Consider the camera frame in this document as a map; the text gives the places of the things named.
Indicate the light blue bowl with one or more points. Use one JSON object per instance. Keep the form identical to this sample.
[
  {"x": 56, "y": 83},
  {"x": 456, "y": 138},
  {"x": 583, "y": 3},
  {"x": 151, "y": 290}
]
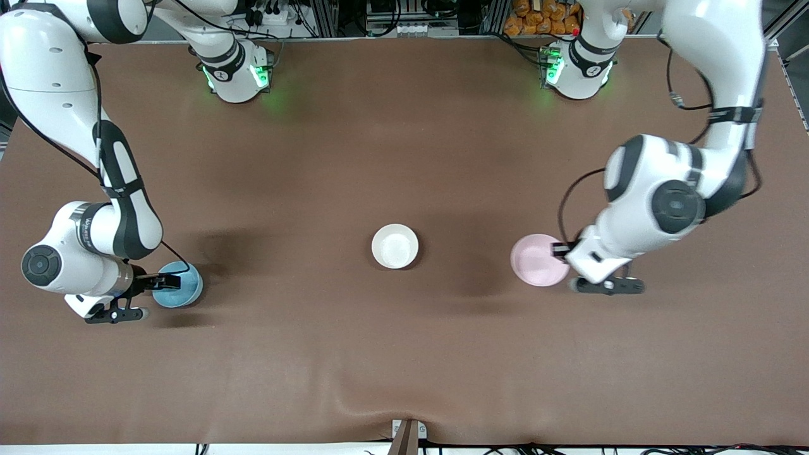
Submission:
[{"x": 184, "y": 298}]

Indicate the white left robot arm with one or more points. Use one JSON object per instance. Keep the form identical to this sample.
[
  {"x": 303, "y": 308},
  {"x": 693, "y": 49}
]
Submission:
[{"x": 714, "y": 38}]

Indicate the brown support bar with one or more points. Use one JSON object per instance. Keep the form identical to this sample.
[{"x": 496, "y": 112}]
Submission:
[{"x": 404, "y": 442}]

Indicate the white bowl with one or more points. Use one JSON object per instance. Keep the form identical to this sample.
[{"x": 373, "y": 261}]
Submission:
[{"x": 395, "y": 246}]

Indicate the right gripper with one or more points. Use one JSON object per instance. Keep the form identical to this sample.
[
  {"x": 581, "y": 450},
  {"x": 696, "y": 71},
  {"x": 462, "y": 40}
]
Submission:
[{"x": 143, "y": 282}]

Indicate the grey electronics box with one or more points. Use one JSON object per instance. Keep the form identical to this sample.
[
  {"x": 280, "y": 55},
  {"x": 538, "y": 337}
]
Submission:
[{"x": 411, "y": 28}]

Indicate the white power strip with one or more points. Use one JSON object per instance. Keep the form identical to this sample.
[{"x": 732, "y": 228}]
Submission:
[{"x": 272, "y": 17}]

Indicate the brown table cloth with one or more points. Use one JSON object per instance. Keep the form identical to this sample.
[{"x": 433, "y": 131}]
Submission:
[{"x": 404, "y": 354}]

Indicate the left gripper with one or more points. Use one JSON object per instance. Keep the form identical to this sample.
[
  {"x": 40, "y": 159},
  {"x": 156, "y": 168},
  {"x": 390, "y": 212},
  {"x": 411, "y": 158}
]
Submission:
[{"x": 560, "y": 249}]

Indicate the grey metal bracket plate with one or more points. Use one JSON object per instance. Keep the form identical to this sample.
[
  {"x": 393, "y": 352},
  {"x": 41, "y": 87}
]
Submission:
[{"x": 422, "y": 430}]

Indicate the bag of orange items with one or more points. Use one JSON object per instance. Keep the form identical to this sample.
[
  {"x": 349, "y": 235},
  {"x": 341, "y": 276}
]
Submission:
[{"x": 537, "y": 19}]

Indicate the aluminium frame profile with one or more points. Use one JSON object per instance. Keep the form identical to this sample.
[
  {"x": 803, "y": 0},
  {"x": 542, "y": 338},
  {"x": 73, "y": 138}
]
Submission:
[
  {"x": 787, "y": 28},
  {"x": 325, "y": 18},
  {"x": 493, "y": 16}
]

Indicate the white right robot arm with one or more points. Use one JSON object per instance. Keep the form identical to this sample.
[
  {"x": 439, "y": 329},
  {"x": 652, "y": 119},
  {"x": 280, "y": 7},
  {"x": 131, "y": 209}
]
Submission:
[{"x": 57, "y": 76}]

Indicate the pink bowl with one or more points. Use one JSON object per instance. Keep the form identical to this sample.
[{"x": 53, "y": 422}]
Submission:
[{"x": 534, "y": 262}]

